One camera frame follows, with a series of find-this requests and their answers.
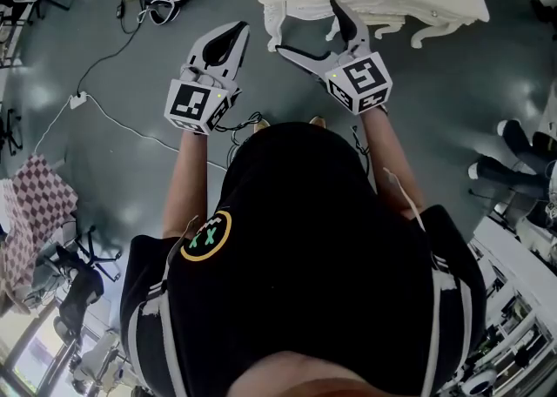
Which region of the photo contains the person's right forearm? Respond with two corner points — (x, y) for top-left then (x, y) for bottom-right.
(359, 106), (426, 220)

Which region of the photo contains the black floor cable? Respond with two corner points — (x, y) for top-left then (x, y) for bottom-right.
(75, 0), (145, 98)

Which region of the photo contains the white floor cable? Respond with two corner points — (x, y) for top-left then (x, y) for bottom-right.
(32, 92), (228, 172)

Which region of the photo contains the person's black shirt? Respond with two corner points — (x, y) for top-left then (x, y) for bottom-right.
(119, 120), (488, 397)

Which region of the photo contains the black office chair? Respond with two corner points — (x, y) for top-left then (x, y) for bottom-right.
(54, 224), (124, 347)

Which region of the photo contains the right hand-held gripper cable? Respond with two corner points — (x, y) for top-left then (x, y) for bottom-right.
(349, 124), (376, 181)

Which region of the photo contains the white storage rack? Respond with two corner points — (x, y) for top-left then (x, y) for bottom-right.
(466, 215), (557, 397)

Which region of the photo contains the checkered cloth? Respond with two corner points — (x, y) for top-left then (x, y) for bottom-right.
(0, 152), (80, 305)

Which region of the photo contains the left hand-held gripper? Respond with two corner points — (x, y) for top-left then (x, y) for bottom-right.
(164, 20), (252, 135)

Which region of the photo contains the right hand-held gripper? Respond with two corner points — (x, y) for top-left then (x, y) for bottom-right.
(275, 0), (393, 116)

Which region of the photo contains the left hand-held gripper cable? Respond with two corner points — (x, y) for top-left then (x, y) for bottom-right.
(214, 111), (265, 170)

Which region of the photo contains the hand-held gripper cable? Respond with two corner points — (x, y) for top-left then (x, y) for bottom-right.
(214, 111), (265, 170)
(349, 124), (376, 181)

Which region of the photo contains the person's left forearm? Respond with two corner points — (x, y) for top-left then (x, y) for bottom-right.
(162, 128), (211, 240)

